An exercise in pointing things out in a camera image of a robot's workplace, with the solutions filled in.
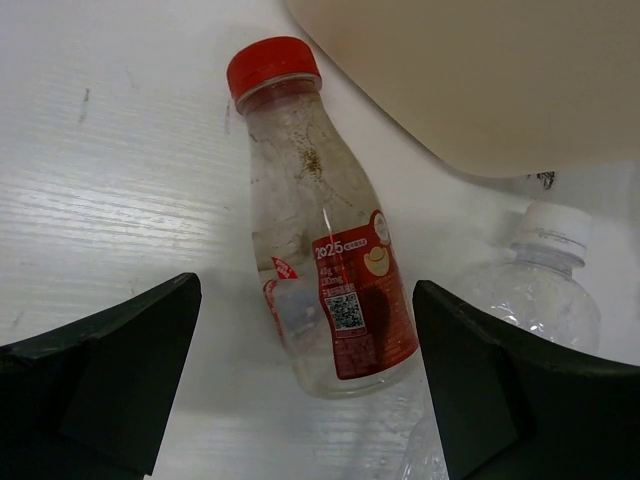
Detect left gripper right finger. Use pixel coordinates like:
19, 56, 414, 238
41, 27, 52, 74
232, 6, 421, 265
412, 281, 639, 479

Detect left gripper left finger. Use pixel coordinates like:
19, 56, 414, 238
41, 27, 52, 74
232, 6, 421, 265
1, 273, 201, 479

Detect clear bottle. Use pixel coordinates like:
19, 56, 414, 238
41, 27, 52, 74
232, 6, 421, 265
400, 202, 600, 479

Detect red-capped labelled small bottle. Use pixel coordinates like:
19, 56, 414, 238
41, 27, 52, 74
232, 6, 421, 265
227, 36, 419, 399

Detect beige plastic bin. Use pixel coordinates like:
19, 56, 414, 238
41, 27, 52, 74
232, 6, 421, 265
287, 1, 639, 178

